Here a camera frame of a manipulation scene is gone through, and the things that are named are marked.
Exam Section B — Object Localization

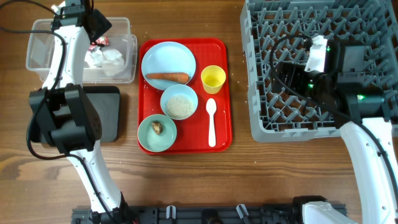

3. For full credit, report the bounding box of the yellow plastic cup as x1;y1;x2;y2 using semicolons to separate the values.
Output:
200;65;226;95

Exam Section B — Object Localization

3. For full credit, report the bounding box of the large light blue plate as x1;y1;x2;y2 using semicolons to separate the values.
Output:
141;41;197;90

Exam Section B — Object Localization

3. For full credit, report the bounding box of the white plastic spoon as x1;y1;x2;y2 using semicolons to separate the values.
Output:
206;98;216;147

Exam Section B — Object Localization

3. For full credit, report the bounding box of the orange carrot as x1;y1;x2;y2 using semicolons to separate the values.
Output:
146;72;190;84

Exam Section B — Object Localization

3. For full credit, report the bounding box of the light blue bowl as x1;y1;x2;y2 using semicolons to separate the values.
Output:
160;84;198;120

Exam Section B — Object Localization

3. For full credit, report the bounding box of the pile of rice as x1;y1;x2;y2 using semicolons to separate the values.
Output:
165;95;195;119

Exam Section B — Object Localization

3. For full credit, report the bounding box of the brown food scrap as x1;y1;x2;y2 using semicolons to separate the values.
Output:
151;121;163;135

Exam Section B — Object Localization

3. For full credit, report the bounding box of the green bowl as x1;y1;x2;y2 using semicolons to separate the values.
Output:
137;114;177;152

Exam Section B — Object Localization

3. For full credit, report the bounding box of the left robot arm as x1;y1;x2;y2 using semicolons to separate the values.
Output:
28;1;138;223

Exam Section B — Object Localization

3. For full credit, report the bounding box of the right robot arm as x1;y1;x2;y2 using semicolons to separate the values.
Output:
269;35;397;223

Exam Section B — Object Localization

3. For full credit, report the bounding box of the clear plastic waste bin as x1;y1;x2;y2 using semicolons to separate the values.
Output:
25;17;137;83

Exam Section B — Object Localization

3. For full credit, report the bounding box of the grey dishwasher rack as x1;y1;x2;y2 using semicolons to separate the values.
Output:
240;0;397;142

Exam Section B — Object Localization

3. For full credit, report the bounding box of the black food waste tray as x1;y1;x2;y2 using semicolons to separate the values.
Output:
31;84;121;150

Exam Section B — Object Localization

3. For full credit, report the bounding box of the red snack wrapper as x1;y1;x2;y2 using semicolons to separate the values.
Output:
89;36;109;50

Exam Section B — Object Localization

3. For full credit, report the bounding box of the crumpled white tissue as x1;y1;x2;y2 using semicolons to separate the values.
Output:
85;49;124;77

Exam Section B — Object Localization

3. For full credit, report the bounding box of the red serving tray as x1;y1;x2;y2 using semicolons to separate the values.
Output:
137;38;233;155

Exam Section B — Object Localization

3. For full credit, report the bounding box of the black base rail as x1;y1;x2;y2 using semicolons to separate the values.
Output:
71;203;348;224

